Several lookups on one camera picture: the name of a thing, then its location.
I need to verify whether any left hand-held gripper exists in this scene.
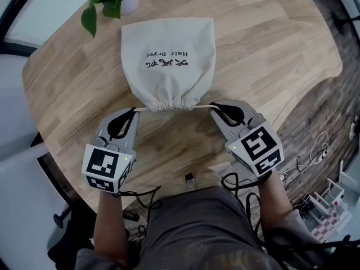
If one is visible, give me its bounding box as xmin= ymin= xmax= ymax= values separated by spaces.
xmin=81 ymin=107 xmax=141 ymax=194

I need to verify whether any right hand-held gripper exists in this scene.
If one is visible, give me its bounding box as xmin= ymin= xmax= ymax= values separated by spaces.
xmin=208 ymin=100 xmax=285 ymax=178

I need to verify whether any cream cloth drawstring bag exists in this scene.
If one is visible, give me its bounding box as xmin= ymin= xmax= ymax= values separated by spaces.
xmin=120 ymin=17 xmax=217 ymax=113

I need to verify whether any person's left forearm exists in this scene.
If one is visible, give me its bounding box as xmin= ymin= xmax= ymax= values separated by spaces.
xmin=92 ymin=190 xmax=131 ymax=268

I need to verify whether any person's right forearm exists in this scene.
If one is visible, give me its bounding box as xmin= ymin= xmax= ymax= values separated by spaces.
xmin=257 ymin=170 xmax=299 ymax=236

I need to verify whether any person's shoe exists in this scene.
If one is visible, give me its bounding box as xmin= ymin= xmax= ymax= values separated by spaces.
xmin=184 ymin=173 xmax=196 ymax=191

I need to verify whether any person's grey shirt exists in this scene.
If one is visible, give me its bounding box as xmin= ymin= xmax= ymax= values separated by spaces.
xmin=74 ymin=186 xmax=341 ymax=270

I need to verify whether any black stool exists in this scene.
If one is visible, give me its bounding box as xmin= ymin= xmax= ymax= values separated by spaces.
xmin=47 ymin=206 xmax=98 ymax=266

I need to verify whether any white plant pot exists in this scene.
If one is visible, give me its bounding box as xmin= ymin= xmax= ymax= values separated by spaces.
xmin=120 ymin=0 xmax=140 ymax=15

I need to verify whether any white toy house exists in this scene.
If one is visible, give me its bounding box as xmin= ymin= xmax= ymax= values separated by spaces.
xmin=308 ymin=160 xmax=354 ymax=243

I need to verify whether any black chair base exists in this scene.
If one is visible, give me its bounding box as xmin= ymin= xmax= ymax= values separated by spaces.
xmin=330 ymin=9 xmax=360 ymax=37

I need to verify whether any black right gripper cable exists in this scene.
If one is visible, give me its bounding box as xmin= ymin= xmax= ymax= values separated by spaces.
xmin=220 ymin=172 xmax=272 ymax=249

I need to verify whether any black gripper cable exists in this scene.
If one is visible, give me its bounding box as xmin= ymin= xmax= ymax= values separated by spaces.
xmin=220 ymin=172 xmax=272 ymax=249
xmin=112 ymin=184 xmax=163 ymax=211

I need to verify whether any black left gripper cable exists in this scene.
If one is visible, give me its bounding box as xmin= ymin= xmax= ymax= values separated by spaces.
xmin=112 ymin=184 xmax=163 ymax=211

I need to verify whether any white floor cable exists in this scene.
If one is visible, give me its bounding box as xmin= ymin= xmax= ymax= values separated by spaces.
xmin=308 ymin=130 xmax=330 ymax=164

